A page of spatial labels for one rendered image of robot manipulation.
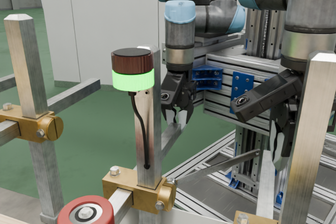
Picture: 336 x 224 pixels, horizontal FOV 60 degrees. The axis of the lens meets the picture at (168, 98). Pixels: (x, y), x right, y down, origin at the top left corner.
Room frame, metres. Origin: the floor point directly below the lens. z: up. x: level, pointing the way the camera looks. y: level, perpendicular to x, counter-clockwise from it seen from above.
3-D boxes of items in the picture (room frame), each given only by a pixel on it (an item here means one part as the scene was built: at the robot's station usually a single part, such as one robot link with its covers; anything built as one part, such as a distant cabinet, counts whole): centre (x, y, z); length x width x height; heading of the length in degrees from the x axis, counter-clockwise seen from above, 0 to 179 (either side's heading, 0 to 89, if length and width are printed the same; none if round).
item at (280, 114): (0.45, -0.23, 1.05); 0.09 x 0.08 x 0.12; 90
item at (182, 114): (0.74, -0.05, 0.86); 0.06 x 0.03 x 0.09; 160
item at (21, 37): (0.54, 0.27, 0.93); 0.04 x 0.04 x 0.48; 70
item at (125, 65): (0.41, 0.05, 1.12); 0.06 x 0.06 x 0.02
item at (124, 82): (0.41, 0.05, 1.09); 0.06 x 0.06 x 0.02
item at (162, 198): (0.46, 0.06, 0.85); 0.14 x 0.06 x 0.05; 70
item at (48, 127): (0.55, 0.29, 0.95); 0.14 x 0.06 x 0.05; 70
